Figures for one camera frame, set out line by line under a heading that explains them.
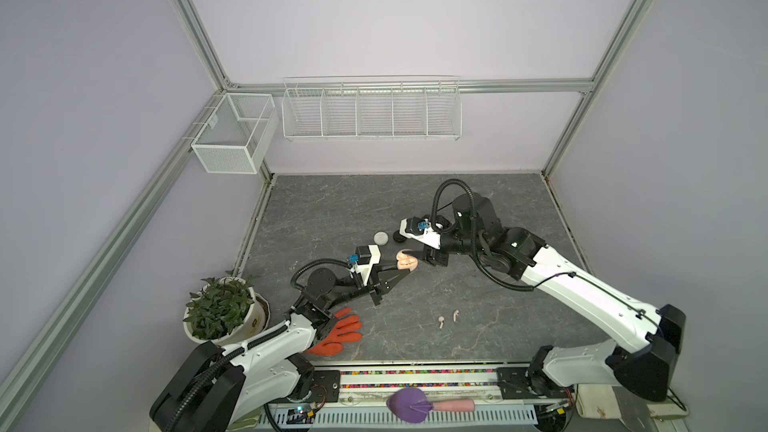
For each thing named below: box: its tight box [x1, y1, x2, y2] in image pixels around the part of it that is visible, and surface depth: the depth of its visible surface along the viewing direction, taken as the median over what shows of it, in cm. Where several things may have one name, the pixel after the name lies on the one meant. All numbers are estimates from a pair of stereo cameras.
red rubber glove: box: [306, 308, 362, 356], surface depth 82 cm
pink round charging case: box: [396, 251, 418, 272], surface depth 69 cm
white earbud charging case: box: [373, 231, 389, 245], surface depth 101 cm
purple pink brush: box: [386, 387, 476, 424], surface depth 72 cm
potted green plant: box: [183, 270, 271, 345], surface depth 72 cm
